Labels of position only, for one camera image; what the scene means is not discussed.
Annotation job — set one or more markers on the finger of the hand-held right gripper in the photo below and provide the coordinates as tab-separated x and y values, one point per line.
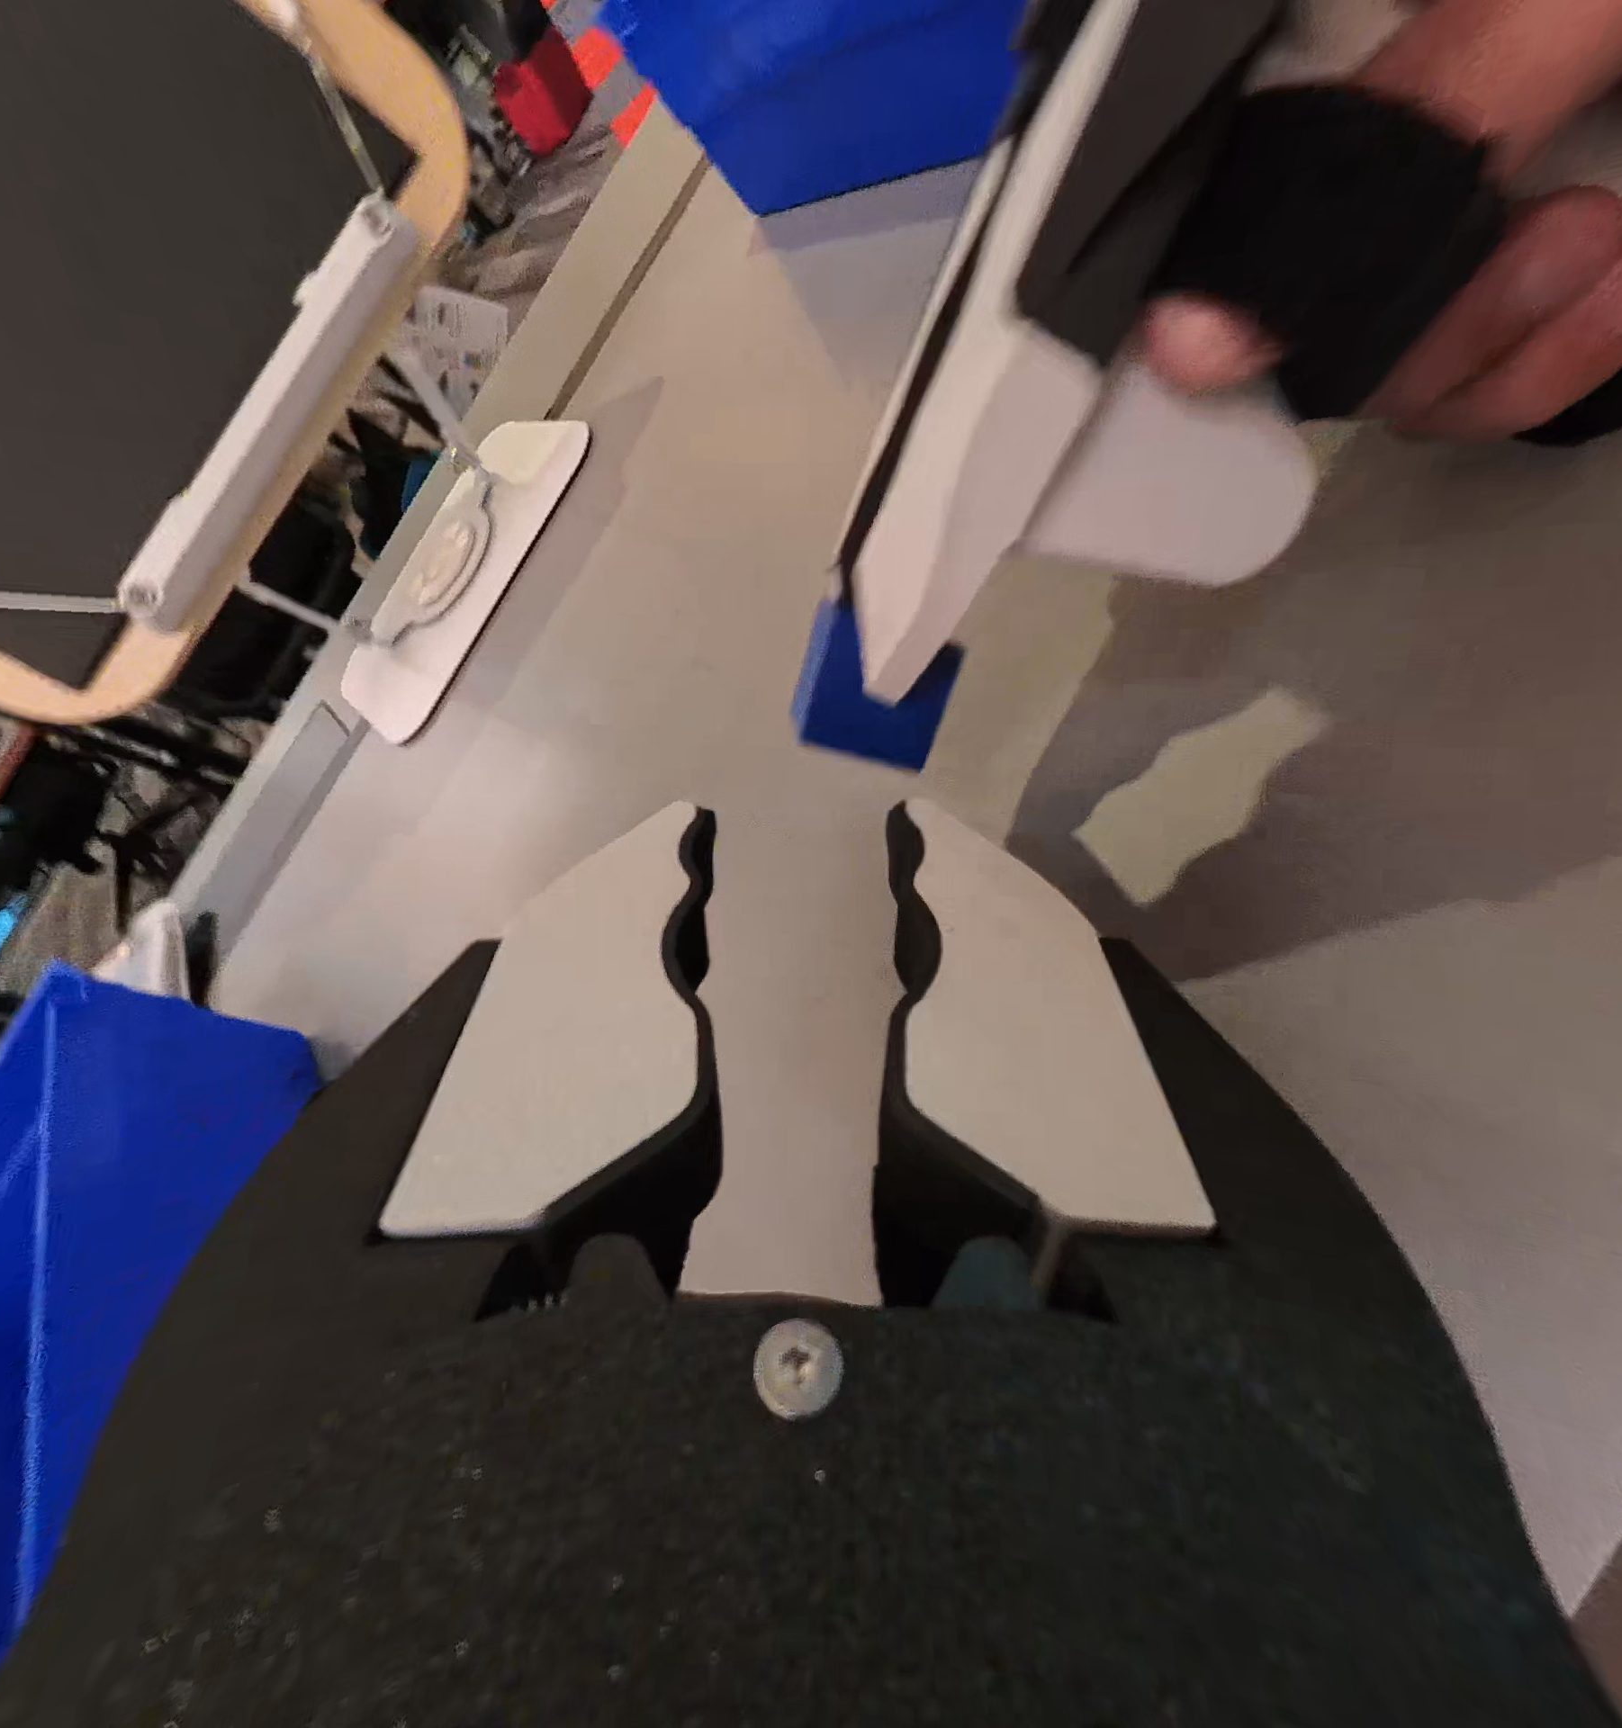
972	472
952	283

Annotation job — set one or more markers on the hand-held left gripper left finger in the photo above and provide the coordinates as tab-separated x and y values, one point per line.
555	1081

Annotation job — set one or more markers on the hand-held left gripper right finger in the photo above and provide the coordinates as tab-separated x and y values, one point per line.
1041	1081

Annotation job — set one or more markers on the blue plastic bin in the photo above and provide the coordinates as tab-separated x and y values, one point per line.
81	1282
825	94

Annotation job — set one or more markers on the dark blue block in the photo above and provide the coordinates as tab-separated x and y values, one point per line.
844	715

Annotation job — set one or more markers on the person's right hand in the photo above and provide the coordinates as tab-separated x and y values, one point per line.
1566	271

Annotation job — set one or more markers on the orange traffic cone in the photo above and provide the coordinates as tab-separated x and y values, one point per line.
616	82

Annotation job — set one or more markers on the red storage crate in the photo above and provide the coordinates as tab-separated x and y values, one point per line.
540	89

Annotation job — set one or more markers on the black monitor with pale frame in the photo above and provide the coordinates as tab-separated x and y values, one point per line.
108	271

